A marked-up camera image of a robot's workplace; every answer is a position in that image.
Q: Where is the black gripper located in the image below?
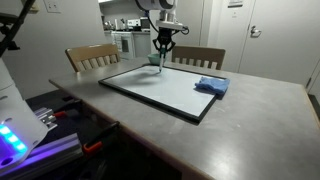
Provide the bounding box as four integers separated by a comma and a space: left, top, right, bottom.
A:
152, 29, 177, 55

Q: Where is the green capped white marker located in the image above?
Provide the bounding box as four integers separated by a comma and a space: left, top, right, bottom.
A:
158, 46, 167, 73

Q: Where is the mint green bowl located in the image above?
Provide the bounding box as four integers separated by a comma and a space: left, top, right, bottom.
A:
147, 53, 167, 66

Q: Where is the black framed whiteboard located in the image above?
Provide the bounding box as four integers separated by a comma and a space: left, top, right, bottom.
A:
98, 63, 231, 125

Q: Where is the grey kitchen base cabinet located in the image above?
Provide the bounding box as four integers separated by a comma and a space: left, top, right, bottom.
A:
132, 31, 152, 58

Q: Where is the white microwave oven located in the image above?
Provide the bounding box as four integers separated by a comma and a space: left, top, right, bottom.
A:
139, 16, 151, 33

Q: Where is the dark brown slat-back chair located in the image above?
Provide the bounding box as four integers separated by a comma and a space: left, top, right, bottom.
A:
171, 45, 227, 71

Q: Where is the white kitchen stove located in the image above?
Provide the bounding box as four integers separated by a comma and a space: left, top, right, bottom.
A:
110, 30, 136, 60

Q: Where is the blue cloth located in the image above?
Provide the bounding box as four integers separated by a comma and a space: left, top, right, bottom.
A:
194, 75, 231, 100

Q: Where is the light wooden slat-back chair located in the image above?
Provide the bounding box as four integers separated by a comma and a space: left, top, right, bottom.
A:
64, 43, 122, 73

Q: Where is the white door with lever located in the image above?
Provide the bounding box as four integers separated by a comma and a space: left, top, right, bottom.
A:
238, 0, 320, 87

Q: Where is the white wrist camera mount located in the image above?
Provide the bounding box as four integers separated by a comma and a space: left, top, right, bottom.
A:
155, 19, 185, 32

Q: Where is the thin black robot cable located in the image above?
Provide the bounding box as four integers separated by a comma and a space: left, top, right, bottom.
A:
143, 9, 191, 36

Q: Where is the silver lever door handle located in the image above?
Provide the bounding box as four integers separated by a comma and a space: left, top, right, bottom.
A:
249, 25, 263, 38

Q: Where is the black clamp red-orange handle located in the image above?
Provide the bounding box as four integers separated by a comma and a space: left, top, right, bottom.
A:
82, 120, 121, 157
52, 98, 83, 120

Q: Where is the silver metal bracket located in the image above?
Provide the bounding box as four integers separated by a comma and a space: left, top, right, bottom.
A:
33, 107, 58, 132

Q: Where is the beige wall thermostat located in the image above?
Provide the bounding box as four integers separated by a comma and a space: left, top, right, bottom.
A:
21, 0, 40, 14

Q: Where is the aluminium extrusion rail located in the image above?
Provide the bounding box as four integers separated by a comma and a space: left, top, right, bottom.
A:
0, 132, 84, 180

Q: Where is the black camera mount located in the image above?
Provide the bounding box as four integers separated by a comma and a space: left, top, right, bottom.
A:
0, 12, 25, 52

